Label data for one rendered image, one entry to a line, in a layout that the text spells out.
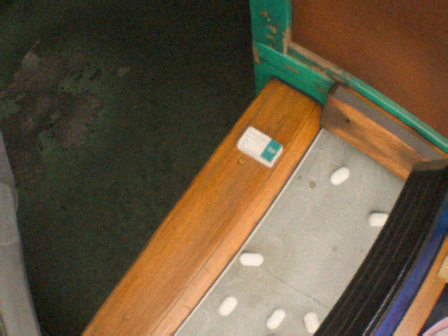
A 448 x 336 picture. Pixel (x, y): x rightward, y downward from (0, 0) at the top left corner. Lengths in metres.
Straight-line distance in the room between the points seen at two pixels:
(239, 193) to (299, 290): 0.18
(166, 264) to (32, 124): 1.25
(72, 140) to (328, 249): 1.20
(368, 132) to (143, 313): 0.44
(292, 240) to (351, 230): 0.10
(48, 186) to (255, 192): 1.09
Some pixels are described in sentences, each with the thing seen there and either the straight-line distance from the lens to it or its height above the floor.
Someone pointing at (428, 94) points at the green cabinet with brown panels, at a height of 0.95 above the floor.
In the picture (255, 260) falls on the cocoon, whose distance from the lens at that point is 0.81.
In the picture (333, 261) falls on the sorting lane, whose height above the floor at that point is 0.74.
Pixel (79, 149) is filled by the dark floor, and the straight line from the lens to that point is 1.82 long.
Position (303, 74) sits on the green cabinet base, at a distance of 0.88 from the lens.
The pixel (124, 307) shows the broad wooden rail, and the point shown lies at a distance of 0.82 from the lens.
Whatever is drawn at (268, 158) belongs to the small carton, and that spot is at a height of 0.78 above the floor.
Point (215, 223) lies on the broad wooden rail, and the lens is 0.82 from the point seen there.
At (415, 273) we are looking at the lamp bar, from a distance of 0.49.
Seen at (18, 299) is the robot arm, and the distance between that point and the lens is 0.59.
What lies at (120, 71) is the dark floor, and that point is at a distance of 1.93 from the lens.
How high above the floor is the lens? 1.55
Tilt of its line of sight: 66 degrees down
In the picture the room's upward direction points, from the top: 10 degrees counter-clockwise
